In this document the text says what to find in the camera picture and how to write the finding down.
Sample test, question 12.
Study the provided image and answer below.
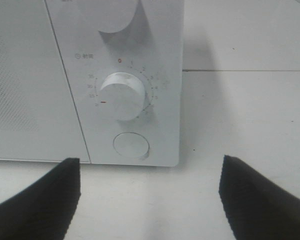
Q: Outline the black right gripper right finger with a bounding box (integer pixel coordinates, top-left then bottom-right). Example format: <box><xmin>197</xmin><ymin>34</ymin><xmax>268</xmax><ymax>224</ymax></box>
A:
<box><xmin>218</xmin><ymin>155</ymin><xmax>300</xmax><ymax>240</ymax></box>

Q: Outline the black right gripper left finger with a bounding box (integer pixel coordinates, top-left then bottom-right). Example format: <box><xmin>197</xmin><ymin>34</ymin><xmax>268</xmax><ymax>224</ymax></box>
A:
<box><xmin>0</xmin><ymin>158</ymin><xmax>81</xmax><ymax>240</ymax></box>

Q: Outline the white microwave door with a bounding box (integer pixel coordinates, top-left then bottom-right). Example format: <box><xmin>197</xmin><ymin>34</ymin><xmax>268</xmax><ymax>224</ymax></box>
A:
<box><xmin>0</xmin><ymin>0</ymin><xmax>90</xmax><ymax>163</ymax></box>

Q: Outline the white round door button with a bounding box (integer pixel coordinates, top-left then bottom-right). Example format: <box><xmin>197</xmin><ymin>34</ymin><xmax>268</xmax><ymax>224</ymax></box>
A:
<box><xmin>112</xmin><ymin>132</ymin><xmax>150</xmax><ymax>160</ymax></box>

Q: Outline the white microwave knob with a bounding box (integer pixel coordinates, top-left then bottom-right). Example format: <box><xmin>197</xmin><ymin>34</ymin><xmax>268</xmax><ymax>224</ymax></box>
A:
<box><xmin>98</xmin><ymin>72</ymin><xmax>146</xmax><ymax>121</ymax></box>
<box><xmin>96</xmin><ymin>0</ymin><xmax>138</xmax><ymax>33</ymax></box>

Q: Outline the white microwave oven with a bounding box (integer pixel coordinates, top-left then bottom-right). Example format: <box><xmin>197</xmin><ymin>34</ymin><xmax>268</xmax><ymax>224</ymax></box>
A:
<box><xmin>0</xmin><ymin>0</ymin><xmax>184</xmax><ymax>167</ymax></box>

